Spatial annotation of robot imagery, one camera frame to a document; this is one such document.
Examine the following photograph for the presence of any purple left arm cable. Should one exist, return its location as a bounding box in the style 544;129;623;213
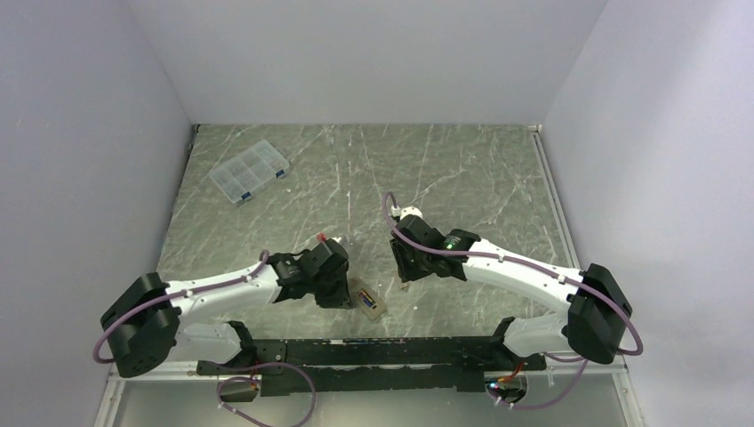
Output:
92;249;271;364

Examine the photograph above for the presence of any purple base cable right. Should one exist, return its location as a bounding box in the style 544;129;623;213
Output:
485;352;590;412

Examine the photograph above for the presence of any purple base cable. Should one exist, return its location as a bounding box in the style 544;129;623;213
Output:
485;352;590;412
216;360;318;427

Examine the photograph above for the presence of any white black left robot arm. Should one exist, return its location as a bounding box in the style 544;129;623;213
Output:
92;238;351;378

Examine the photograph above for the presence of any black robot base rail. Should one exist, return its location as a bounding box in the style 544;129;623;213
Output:
196;336;546;397

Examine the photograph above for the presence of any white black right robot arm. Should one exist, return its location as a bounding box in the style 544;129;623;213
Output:
387;214;636;369

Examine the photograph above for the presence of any white remote control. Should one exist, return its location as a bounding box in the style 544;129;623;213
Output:
349;278;387;321

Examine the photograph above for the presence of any clear plastic organizer box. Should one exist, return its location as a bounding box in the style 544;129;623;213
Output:
208;140;290;205

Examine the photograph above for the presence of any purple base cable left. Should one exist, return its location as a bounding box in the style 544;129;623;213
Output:
216;360;318;427

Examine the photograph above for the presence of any blue purple battery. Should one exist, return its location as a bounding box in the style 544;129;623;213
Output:
357;289;377;310

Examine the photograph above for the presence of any aluminium frame rail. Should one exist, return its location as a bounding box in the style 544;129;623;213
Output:
527;125;645;426

